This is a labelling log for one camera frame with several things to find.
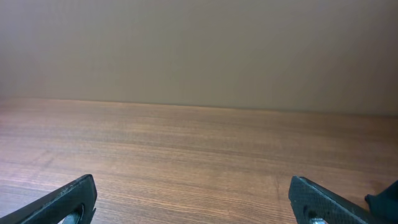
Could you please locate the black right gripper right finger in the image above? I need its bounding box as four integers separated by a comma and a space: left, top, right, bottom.
289, 176, 397, 224

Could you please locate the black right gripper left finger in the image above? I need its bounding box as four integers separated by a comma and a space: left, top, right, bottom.
1, 174, 97, 224

